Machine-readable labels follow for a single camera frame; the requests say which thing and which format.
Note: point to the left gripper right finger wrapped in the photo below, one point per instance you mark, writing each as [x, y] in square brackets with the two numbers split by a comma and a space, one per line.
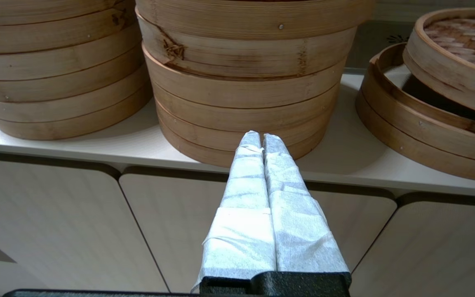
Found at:
[299, 235]

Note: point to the left gripper left finger wrapped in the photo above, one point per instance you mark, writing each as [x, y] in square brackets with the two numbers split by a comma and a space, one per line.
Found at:
[241, 222]

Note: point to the white steamer liner cloth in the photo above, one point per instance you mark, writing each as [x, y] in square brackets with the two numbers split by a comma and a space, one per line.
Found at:
[396, 76]

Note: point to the tall bamboo steamer stack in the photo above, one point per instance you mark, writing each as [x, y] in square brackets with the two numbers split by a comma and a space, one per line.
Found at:
[56, 74]

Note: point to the woven bamboo steamer lid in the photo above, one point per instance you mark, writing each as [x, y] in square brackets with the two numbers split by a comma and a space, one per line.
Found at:
[460, 62]

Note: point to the small bamboo steamer basket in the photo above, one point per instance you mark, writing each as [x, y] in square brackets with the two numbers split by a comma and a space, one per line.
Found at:
[427, 136]

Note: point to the front bamboo steamer stack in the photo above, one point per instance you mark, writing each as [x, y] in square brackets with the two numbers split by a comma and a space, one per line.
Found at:
[241, 90]

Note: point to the stainless steel vent plate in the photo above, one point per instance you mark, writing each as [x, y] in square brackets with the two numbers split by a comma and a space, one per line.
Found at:
[377, 45]

